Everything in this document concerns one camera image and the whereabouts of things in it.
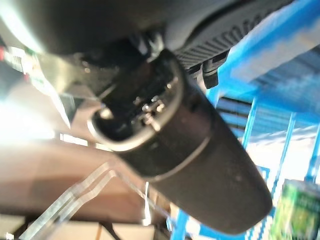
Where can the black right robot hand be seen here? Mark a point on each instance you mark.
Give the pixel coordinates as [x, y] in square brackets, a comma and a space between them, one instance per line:
[200, 162]

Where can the green drink can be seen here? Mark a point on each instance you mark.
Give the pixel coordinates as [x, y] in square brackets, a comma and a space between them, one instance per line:
[297, 212]

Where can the blue plastic shopping basket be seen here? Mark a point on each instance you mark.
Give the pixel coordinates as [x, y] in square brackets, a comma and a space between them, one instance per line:
[287, 82]

